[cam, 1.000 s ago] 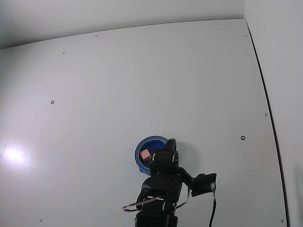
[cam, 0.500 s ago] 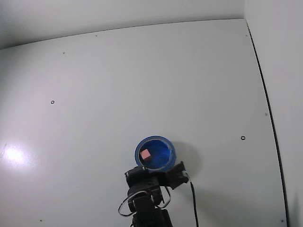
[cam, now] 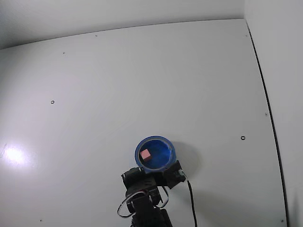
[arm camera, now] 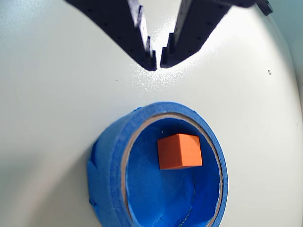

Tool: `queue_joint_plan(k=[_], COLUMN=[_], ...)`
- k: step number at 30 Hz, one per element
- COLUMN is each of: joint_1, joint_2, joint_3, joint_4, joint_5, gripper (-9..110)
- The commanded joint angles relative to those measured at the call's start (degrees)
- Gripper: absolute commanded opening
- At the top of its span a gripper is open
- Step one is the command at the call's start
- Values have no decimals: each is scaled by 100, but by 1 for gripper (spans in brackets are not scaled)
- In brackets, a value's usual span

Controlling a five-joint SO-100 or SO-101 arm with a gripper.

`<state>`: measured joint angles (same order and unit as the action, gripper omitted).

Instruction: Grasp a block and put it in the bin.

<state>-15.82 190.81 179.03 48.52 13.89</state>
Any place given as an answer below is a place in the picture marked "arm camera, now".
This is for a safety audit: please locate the orange cube block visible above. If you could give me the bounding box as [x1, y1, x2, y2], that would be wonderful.
[157, 133, 203, 170]

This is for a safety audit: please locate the blue tape roll bin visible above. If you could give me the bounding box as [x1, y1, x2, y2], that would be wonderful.
[86, 101, 229, 227]

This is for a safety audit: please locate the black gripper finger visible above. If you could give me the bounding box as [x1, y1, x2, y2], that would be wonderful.
[160, 0, 274, 69]
[64, 0, 157, 71]

